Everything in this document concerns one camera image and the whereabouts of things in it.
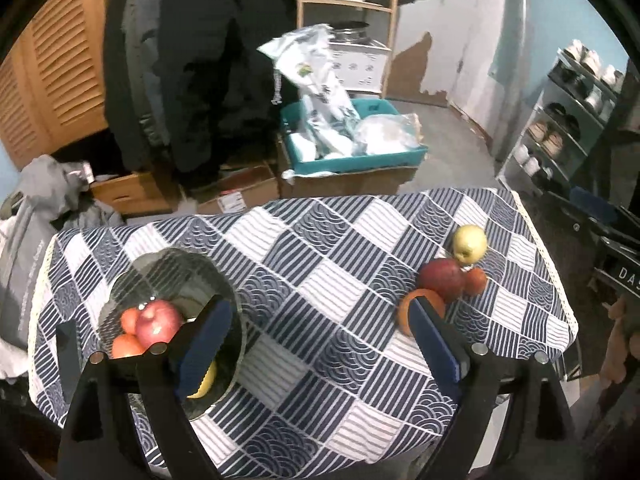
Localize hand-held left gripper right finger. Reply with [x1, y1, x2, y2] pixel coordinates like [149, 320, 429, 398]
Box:
[407, 296, 583, 480]

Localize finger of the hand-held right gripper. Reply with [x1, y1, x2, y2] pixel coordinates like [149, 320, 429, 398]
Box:
[570, 187, 621, 223]
[542, 191, 621, 246]

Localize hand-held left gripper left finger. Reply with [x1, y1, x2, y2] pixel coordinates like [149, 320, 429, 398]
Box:
[57, 294, 235, 480]

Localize orange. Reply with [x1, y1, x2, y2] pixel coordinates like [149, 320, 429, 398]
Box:
[397, 287, 447, 337]
[110, 334, 146, 360]

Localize red apple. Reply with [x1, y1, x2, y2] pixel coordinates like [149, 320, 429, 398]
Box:
[134, 299, 183, 352]
[417, 258, 466, 305]

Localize dark glass bowl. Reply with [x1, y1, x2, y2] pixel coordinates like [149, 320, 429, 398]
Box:
[97, 247, 246, 421]

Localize yellow-green apple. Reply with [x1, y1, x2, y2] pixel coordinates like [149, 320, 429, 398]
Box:
[452, 224, 488, 266]

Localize person's right hand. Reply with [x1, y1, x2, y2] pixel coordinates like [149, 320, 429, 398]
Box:
[600, 295, 640, 386]

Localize blue white patterned tablecloth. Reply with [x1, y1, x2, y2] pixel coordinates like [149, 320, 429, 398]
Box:
[27, 187, 578, 480]

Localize white shoe rack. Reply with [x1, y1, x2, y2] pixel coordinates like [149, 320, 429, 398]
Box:
[495, 40, 626, 196]

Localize cardboard box with red label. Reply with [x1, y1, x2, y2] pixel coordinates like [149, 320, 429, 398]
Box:
[197, 162, 281, 216]

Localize wooden drawer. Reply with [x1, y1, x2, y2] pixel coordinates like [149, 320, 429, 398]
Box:
[90, 172, 176, 216]

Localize brown cardboard box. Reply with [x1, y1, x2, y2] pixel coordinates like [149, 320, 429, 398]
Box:
[277, 140, 418, 201]

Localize silver pipe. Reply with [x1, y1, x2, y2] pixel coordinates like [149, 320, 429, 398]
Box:
[492, 0, 531, 161]

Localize teal plastic crate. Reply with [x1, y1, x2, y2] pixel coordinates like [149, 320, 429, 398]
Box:
[279, 99, 430, 177]

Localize clear plastic bags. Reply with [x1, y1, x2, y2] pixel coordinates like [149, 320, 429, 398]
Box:
[352, 112, 423, 156]

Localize grey clothing pile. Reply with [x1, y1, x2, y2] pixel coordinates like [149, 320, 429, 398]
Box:
[0, 155, 126, 231]

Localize white door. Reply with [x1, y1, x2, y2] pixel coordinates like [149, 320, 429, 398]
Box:
[385, 0, 506, 106]

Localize white rice bag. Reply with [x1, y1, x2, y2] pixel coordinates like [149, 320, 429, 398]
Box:
[257, 24, 368, 158]

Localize grey jacket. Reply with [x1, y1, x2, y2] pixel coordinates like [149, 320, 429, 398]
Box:
[122, 0, 173, 146]

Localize black hooded coat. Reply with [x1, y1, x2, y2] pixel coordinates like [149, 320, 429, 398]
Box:
[102, 0, 301, 191]

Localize steel pot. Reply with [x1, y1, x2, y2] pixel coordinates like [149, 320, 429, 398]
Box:
[330, 21, 371, 46]

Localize bamboo shelf rack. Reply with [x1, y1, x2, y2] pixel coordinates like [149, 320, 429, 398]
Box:
[295, 0, 403, 101]

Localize wooden louvered wardrobe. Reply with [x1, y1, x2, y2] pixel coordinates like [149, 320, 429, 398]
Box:
[0, 0, 121, 171]

